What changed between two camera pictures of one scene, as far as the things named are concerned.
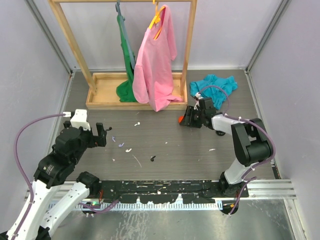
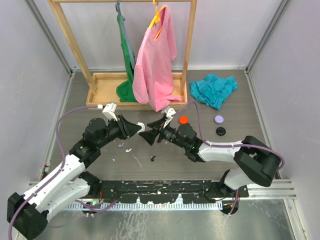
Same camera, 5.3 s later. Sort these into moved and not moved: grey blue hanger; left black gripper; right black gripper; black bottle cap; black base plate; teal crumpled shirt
Moved: left black gripper; right black gripper
Not moved: grey blue hanger; black base plate; black bottle cap; teal crumpled shirt
